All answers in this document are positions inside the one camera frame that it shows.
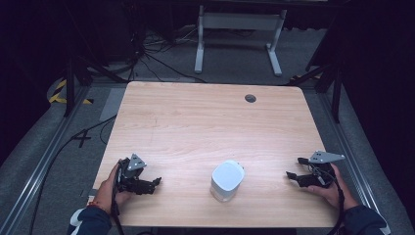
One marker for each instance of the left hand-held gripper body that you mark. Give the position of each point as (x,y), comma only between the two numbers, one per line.
(132,181)

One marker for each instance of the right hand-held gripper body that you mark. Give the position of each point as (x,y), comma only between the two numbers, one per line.
(321,178)

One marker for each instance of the white lidded container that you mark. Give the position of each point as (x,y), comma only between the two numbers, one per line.
(227,181)

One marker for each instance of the person's right hand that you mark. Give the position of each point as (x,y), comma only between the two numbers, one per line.
(339,194)

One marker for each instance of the person's left hand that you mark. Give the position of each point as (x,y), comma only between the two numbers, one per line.
(106,194)

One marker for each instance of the black metal stand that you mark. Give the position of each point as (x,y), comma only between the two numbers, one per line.
(334,88)
(70,84)

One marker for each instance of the grey metal floor rail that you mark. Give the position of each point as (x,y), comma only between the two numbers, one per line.
(352,156)
(39,169)

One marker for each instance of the white metal desk frame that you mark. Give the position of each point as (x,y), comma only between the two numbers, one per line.
(239,21)

